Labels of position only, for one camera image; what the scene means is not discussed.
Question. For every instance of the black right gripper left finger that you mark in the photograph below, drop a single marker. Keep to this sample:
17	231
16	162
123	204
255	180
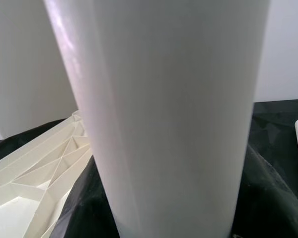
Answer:
87	210

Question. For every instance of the white plastic ribbed tabletop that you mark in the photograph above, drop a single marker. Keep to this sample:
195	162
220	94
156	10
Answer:
39	173

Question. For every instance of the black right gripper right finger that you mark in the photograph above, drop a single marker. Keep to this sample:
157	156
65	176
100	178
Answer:
270	205

